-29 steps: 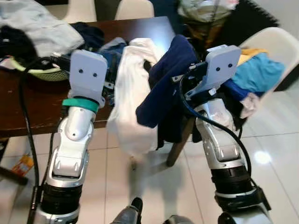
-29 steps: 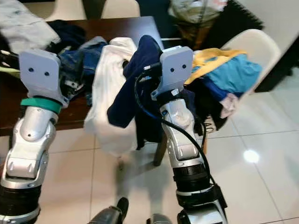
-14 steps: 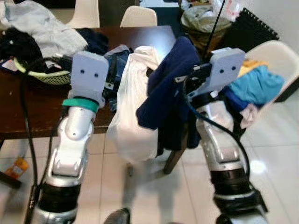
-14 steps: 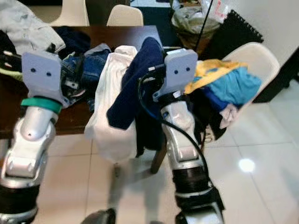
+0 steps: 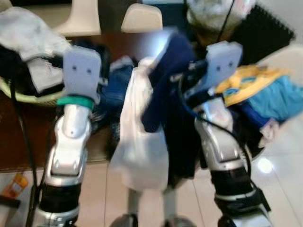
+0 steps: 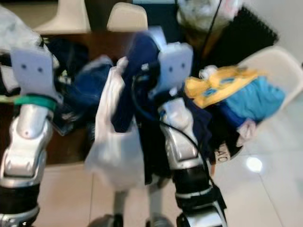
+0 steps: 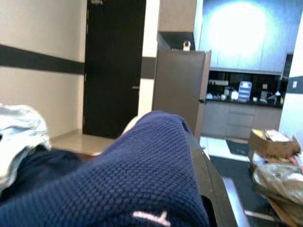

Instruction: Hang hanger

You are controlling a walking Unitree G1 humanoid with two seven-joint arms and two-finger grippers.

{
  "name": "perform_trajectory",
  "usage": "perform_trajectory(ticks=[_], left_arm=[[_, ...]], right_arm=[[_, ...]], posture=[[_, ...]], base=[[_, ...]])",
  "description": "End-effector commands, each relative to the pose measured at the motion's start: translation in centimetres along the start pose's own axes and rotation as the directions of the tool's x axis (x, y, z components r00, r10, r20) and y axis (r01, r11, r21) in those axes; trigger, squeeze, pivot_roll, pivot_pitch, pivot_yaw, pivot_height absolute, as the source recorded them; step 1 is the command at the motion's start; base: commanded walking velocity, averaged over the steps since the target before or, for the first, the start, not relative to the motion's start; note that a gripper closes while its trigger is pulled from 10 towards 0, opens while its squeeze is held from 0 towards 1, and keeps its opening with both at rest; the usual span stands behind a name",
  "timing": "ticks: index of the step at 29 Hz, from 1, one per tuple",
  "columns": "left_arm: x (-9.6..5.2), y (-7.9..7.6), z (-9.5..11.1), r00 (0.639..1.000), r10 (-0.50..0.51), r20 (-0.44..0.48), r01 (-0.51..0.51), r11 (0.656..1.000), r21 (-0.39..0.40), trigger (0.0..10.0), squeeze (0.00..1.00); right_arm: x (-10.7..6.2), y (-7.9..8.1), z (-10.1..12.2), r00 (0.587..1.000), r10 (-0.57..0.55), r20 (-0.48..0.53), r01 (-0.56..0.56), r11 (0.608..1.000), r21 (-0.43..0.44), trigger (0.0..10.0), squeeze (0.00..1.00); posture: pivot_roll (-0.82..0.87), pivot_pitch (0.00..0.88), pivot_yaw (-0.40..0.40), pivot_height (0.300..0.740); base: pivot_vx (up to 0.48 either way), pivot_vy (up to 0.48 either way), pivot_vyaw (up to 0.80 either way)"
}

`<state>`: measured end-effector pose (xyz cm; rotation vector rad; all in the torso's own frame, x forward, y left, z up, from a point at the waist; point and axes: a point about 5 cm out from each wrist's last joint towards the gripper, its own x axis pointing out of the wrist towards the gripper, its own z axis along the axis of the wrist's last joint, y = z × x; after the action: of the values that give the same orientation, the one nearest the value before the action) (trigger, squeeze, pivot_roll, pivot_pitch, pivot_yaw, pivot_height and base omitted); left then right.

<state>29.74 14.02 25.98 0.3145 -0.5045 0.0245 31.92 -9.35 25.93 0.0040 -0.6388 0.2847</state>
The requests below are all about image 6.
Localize navy blue garment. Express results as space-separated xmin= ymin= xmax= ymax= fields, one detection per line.
xmin=111 ymin=31 xmax=166 ymax=133

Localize beige chair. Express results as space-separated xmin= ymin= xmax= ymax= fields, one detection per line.
xmin=57 ymin=0 xmax=90 ymax=34
xmin=107 ymin=2 xmax=148 ymax=33

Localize blue jeans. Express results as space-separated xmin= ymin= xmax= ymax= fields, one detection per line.
xmin=62 ymin=54 xmax=114 ymax=138

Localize yellow garment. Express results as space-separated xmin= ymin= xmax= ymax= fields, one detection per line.
xmin=185 ymin=66 xmax=266 ymax=112

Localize pale fluffy bundle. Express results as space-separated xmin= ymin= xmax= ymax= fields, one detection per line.
xmin=175 ymin=0 xmax=244 ymax=34

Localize white plastic bag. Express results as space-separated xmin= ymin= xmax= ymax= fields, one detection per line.
xmin=85 ymin=57 xmax=145 ymax=192

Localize light blue garment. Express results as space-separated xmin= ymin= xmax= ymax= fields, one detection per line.
xmin=211 ymin=76 xmax=287 ymax=126

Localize black ribbed panel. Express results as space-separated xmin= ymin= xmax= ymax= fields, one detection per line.
xmin=213 ymin=7 xmax=280 ymax=57

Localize pink cloth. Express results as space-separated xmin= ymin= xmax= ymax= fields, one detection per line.
xmin=234 ymin=118 xmax=258 ymax=147

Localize white shell chair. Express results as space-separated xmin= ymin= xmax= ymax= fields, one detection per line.
xmin=237 ymin=45 xmax=303 ymax=157

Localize white crumpled cloth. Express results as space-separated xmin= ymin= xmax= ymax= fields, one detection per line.
xmin=0 ymin=7 xmax=43 ymax=52

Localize grey robot left leg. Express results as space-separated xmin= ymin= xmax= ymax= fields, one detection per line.
xmin=90 ymin=189 xmax=124 ymax=227

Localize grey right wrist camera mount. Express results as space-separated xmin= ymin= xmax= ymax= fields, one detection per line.
xmin=151 ymin=43 xmax=193 ymax=100

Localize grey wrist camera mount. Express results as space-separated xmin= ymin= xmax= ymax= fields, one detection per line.
xmin=151 ymin=43 xmax=193 ymax=100
xmin=10 ymin=46 xmax=64 ymax=105

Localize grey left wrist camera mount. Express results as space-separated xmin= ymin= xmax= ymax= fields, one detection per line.
xmin=10 ymin=46 xmax=64 ymax=105

